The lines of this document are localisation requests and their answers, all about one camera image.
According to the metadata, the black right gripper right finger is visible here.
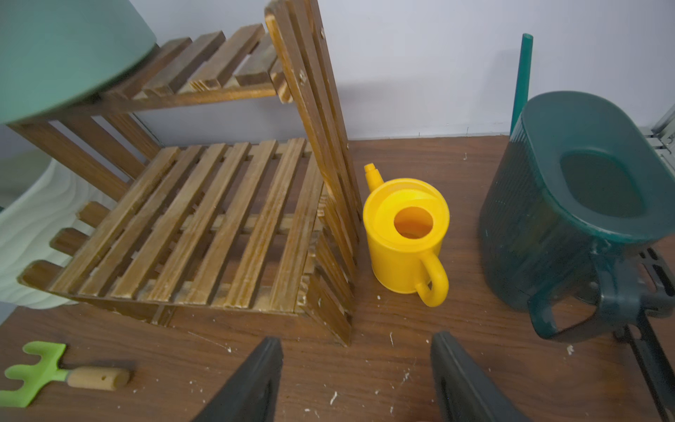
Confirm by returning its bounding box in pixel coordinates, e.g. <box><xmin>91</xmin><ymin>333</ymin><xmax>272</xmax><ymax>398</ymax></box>
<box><xmin>431</xmin><ymin>332</ymin><xmax>529</xmax><ymax>421</ymax></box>

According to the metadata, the brown wooden slatted shelf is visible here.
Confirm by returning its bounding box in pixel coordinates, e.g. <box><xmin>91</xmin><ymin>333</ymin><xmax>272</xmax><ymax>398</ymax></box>
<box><xmin>12</xmin><ymin>1</ymin><xmax>361</xmax><ymax>346</ymax></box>

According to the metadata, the right corner metal profile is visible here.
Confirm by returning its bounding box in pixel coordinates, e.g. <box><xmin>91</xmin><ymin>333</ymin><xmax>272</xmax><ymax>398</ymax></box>
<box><xmin>641</xmin><ymin>105</ymin><xmax>675</xmax><ymax>174</ymax></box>

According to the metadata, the white ribbed plant pot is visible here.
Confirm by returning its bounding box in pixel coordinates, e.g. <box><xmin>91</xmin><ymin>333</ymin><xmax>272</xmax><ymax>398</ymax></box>
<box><xmin>1</xmin><ymin>149</ymin><xmax>115</xmax><ymax>309</ymax></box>

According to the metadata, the dark green watering can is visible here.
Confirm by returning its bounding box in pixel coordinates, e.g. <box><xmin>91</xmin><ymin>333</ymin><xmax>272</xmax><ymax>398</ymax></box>
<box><xmin>478</xmin><ymin>34</ymin><xmax>674</xmax><ymax>343</ymax></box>

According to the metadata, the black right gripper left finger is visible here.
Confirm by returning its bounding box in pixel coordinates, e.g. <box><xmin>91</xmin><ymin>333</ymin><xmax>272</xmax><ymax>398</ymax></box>
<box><xmin>193</xmin><ymin>337</ymin><xmax>283</xmax><ymax>421</ymax></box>

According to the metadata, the yellow watering can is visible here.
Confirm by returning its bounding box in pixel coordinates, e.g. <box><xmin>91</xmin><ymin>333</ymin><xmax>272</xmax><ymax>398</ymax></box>
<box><xmin>362</xmin><ymin>164</ymin><xmax>450</xmax><ymax>308</ymax></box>

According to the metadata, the light green watering can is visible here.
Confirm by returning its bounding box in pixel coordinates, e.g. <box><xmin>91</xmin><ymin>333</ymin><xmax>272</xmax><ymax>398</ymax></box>
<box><xmin>1</xmin><ymin>1</ymin><xmax>156</xmax><ymax>124</ymax></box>

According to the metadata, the green rake wooden handle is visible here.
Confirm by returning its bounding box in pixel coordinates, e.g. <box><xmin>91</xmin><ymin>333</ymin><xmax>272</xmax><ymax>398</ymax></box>
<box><xmin>1</xmin><ymin>341</ymin><xmax>131</xmax><ymax>408</ymax></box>

